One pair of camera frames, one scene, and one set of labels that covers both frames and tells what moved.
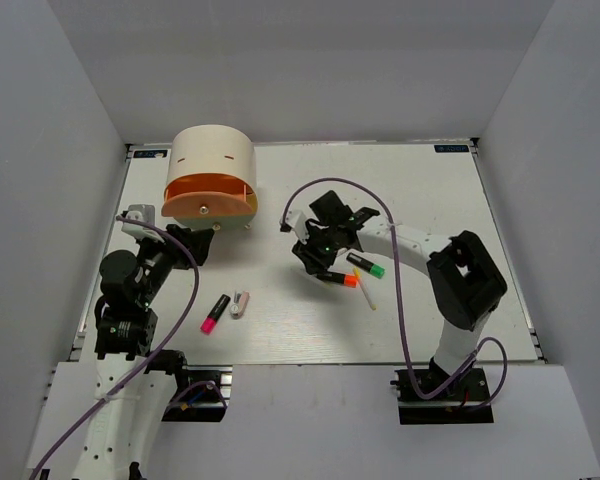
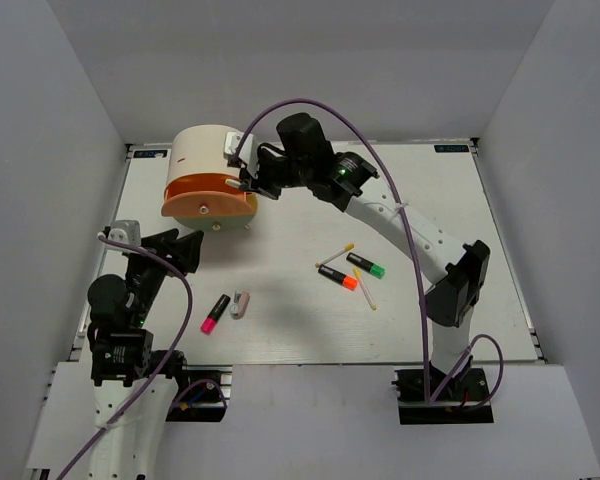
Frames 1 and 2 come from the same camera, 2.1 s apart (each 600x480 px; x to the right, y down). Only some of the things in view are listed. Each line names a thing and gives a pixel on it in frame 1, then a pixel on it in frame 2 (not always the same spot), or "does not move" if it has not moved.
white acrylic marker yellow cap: (357, 273) does not move
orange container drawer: (208, 194) does not move
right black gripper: (307, 253) → (260, 184)
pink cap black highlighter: (208, 325) does not move
